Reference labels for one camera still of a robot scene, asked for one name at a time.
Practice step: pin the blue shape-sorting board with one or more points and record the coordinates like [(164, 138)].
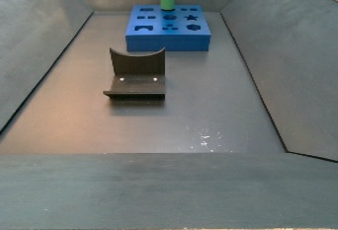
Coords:
[(177, 30)]

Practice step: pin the black curved holder stand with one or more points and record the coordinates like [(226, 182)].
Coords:
[(139, 75)]

